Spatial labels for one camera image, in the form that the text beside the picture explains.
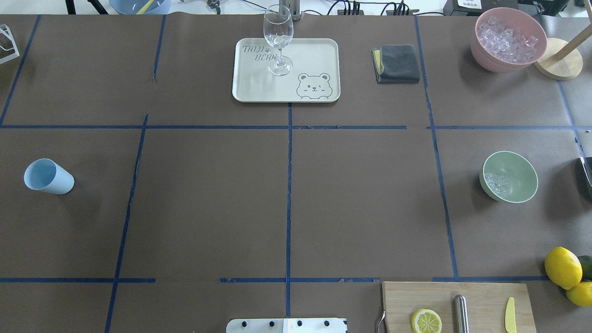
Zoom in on clear ice cubes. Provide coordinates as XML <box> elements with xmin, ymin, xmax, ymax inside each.
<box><xmin>484</xmin><ymin>173</ymin><xmax>509</xmax><ymax>196</ymax></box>

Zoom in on light green bowl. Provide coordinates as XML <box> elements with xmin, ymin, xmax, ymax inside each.
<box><xmin>479</xmin><ymin>150</ymin><xmax>539</xmax><ymax>203</ymax></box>

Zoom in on light blue plastic cup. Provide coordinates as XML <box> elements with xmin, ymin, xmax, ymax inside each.
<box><xmin>24</xmin><ymin>158</ymin><xmax>75</xmax><ymax>195</ymax></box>

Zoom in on blue bowl with fork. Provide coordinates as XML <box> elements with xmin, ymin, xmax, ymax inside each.
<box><xmin>110</xmin><ymin>0</ymin><xmax>171</xmax><ymax>15</ymax></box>

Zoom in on pink bowl of ice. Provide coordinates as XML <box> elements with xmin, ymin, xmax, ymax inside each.
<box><xmin>471</xmin><ymin>7</ymin><xmax>547</xmax><ymax>73</ymax></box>

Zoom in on cream bear tray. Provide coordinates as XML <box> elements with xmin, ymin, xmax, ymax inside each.
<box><xmin>232</xmin><ymin>38</ymin><xmax>341</xmax><ymax>103</ymax></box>

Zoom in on grey yellow folded cloth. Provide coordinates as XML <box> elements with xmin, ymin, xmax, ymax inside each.
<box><xmin>371</xmin><ymin>44</ymin><xmax>420</xmax><ymax>84</ymax></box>

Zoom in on clear wine glass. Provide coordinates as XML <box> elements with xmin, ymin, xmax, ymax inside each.
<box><xmin>264</xmin><ymin>4</ymin><xmax>294</xmax><ymax>76</ymax></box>

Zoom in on lemon half slice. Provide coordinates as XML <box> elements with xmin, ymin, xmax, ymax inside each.
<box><xmin>410</xmin><ymin>308</ymin><xmax>443</xmax><ymax>333</ymax></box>

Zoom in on steel muddler black tip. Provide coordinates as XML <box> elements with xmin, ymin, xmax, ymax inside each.
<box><xmin>454</xmin><ymin>295</ymin><xmax>470</xmax><ymax>333</ymax></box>

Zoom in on wooden cutting board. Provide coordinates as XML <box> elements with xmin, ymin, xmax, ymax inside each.
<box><xmin>381</xmin><ymin>282</ymin><xmax>537</xmax><ymax>333</ymax></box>

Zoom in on yellow plastic knife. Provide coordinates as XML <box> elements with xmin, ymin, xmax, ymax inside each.
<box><xmin>505</xmin><ymin>297</ymin><xmax>517</xmax><ymax>333</ymax></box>

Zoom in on yellow lemon lower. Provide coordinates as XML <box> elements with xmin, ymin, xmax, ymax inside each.
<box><xmin>544</xmin><ymin>247</ymin><xmax>583</xmax><ymax>290</ymax></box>

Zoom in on yellow lemon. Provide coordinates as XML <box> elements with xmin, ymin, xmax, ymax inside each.
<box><xmin>544</xmin><ymin>247</ymin><xmax>583</xmax><ymax>290</ymax></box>
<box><xmin>565</xmin><ymin>282</ymin><xmax>592</xmax><ymax>307</ymax></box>

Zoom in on wooden stand base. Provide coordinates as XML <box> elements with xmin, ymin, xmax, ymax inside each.
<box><xmin>534</xmin><ymin>38</ymin><xmax>583</xmax><ymax>80</ymax></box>

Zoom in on green lime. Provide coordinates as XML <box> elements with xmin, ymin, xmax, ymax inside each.
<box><xmin>577</xmin><ymin>255</ymin><xmax>592</xmax><ymax>281</ymax></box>

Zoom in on yellow lemon upper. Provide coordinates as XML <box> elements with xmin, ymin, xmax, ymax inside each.
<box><xmin>565</xmin><ymin>282</ymin><xmax>592</xmax><ymax>307</ymax></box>

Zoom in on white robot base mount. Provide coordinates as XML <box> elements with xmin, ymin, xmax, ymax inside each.
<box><xmin>226</xmin><ymin>318</ymin><xmax>348</xmax><ymax>333</ymax></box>

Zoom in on white wire cup rack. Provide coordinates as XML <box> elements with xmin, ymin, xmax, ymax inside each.
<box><xmin>0</xmin><ymin>25</ymin><xmax>20</xmax><ymax>64</ymax></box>

